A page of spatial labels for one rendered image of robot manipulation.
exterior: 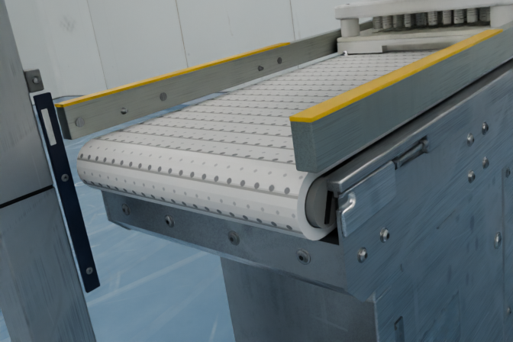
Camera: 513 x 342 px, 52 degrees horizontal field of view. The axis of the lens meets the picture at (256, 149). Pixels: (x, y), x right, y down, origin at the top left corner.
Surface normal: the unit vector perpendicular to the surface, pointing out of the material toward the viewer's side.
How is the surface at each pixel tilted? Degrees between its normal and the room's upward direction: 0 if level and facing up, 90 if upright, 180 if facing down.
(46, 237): 90
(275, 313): 90
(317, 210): 90
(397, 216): 90
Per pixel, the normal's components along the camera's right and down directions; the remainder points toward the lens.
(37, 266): 0.75, 0.08
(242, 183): -0.62, -0.26
